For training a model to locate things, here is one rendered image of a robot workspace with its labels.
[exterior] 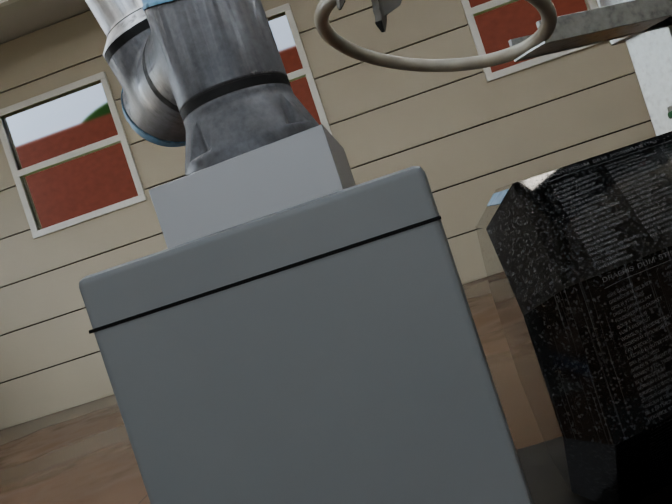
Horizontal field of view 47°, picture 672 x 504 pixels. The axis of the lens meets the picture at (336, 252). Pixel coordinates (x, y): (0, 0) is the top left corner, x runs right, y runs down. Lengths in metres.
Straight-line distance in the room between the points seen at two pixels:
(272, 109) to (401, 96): 7.15
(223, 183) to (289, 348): 0.22
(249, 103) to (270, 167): 0.10
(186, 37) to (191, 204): 0.22
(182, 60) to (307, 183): 0.24
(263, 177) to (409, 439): 0.34
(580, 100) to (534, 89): 0.47
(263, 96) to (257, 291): 0.27
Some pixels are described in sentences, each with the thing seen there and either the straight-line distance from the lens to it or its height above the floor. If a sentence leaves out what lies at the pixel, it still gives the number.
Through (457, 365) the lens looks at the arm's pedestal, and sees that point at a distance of 0.82.
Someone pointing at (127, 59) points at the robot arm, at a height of 1.14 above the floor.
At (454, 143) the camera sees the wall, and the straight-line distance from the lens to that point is 8.05.
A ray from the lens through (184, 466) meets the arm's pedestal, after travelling 0.89.
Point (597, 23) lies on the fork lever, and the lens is 1.80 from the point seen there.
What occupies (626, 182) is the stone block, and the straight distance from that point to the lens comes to 1.79.
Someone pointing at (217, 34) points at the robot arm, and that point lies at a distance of 1.00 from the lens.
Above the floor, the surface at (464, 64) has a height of 1.10.
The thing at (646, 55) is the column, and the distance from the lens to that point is 2.86.
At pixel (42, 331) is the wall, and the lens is 9.09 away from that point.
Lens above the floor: 0.80
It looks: 1 degrees down
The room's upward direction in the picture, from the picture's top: 18 degrees counter-clockwise
